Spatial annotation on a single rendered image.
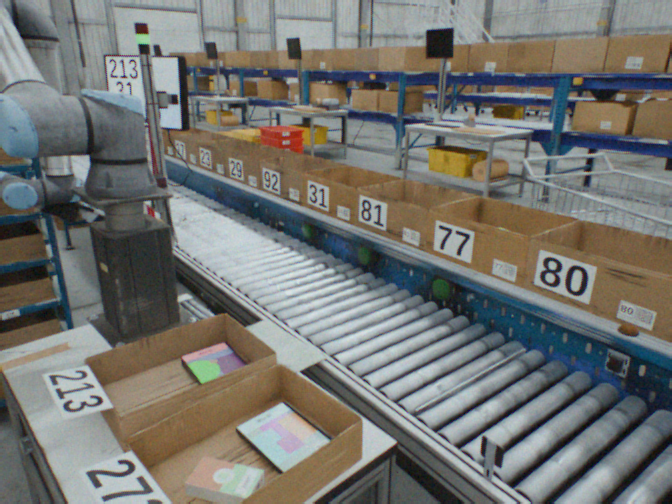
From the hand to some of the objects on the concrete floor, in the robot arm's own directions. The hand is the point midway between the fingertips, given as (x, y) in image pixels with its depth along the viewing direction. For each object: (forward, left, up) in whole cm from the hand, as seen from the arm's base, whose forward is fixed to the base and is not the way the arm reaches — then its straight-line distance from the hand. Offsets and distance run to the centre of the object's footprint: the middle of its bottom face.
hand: (100, 211), depth 207 cm
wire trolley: (+207, -131, -84) cm, 259 cm away
